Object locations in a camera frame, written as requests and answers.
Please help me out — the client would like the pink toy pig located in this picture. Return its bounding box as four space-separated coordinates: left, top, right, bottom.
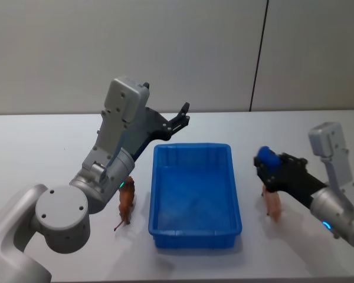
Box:
261 184 284 223

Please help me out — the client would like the brown toy lion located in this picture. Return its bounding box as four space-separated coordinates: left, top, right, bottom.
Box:
113 176 137 232

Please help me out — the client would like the small blue toy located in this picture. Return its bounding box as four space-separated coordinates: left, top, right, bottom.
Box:
255 146 282 178

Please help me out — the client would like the blue plastic bin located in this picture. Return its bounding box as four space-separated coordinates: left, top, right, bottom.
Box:
148 143 243 250

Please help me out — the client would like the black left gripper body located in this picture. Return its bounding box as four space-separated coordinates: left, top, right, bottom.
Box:
121 106 173 162

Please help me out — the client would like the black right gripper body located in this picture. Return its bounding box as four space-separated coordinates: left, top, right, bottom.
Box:
278 163 328 209

